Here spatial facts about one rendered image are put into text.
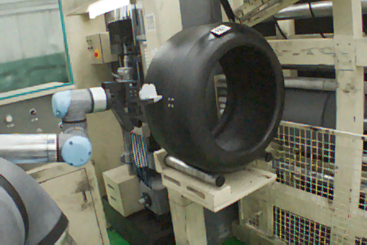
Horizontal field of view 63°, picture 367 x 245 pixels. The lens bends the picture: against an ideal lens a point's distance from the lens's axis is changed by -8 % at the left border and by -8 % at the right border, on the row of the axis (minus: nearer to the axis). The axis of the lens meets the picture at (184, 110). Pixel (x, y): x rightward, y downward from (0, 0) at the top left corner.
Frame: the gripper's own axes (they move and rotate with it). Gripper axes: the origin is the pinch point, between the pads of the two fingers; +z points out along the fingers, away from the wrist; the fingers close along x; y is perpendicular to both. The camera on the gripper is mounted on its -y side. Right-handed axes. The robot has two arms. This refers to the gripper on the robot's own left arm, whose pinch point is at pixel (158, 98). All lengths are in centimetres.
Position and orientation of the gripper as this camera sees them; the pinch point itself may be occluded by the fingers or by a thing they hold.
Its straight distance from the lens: 111.4
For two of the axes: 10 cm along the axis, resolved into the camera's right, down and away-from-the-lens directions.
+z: 8.0, -1.3, 5.8
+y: -0.4, -9.9, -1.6
